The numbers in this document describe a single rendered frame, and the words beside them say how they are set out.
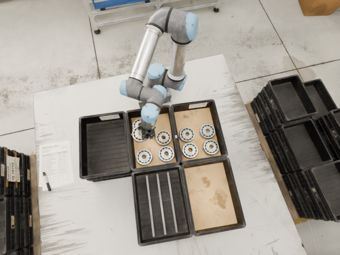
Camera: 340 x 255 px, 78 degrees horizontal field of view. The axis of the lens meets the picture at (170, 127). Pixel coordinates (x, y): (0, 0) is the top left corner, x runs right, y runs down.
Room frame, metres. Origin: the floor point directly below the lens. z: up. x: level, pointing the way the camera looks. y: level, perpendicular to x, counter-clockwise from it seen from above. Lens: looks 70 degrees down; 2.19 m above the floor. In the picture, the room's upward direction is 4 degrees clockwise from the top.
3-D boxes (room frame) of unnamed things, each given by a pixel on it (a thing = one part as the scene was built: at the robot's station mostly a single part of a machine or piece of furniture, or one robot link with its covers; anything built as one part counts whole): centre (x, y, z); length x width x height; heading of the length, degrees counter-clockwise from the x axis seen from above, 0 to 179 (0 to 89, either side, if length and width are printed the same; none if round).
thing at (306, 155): (0.56, -1.18, 0.31); 0.40 x 0.30 x 0.34; 19
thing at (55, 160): (0.21, 0.79, 0.70); 0.33 x 0.23 x 0.01; 19
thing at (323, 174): (0.18, -1.30, 0.37); 0.40 x 0.30 x 0.45; 19
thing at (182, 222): (0.00, 0.02, 0.87); 0.40 x 0.30 x 0.11; 13
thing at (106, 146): (0.32, 0.40, 0.87); 0.40 x 0.30 x 0.11; 13
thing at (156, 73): (0.81, 0.11, 0.97); 0.13 x 0.12 x 0.14; 75
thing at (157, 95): (0.47, 0.09, 1.29); 0.11 x 0.11 x 0.08; 75
